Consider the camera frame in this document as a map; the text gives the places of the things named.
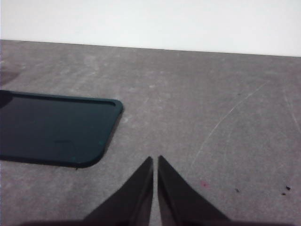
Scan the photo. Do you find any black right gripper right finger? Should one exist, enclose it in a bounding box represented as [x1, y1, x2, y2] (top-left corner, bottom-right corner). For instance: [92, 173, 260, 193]
[157, 155, 232, 226]

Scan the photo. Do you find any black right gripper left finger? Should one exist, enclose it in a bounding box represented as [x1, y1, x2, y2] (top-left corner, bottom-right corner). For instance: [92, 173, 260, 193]
[83, 156, 154, 226]

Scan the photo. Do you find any dark rectangular tray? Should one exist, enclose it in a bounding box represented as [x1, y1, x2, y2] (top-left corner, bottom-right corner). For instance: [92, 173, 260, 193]
[0, 90, 124, 168]

